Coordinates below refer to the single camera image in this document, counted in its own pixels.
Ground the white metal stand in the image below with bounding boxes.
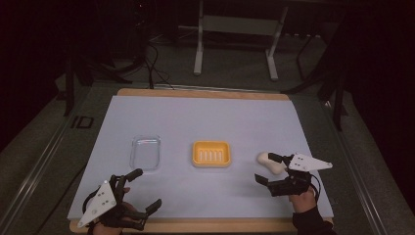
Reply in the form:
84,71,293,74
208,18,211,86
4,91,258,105
193,0,290,82

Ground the white soap bar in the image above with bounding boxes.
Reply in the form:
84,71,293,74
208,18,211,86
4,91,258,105
256,151,289,176

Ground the metal floor rail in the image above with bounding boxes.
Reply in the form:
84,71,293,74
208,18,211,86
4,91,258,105
0,112,77,231
324,101,391,235

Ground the wooden table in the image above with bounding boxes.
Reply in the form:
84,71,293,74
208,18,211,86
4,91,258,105
69,87,335,234

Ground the yellow soap dish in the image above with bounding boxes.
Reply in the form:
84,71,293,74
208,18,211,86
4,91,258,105
191,139,232,168

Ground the black floor cable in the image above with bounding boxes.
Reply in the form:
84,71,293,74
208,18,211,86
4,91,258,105
142,40,174,90

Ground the clear plastic container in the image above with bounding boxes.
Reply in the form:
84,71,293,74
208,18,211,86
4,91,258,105
129,134,161,171

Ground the hand-held gripper cable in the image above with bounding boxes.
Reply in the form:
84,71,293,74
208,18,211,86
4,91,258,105
81,190,101,214
309,173,323,201

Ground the pale blue table mat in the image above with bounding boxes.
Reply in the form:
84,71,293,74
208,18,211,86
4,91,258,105
67,94,335,220

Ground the person's left hand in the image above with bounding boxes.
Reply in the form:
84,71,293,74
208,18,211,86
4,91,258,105
92,186,140,235

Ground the right hand-held gripper cable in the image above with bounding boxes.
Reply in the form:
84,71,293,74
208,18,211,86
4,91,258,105
309,173,323,201

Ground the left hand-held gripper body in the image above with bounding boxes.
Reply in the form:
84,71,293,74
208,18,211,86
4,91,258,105
76,174,150,231

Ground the person's right hand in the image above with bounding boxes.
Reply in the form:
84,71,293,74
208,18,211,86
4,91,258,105
288,186,318,215

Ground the black stand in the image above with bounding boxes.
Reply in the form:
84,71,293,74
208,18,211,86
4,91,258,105
281,32,349,132
63,53,133,118

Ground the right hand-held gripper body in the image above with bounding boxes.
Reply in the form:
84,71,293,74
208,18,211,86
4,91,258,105
267,153,334,198

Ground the left hand-held gripper cable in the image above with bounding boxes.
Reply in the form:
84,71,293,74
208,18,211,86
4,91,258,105
81,190,101,214

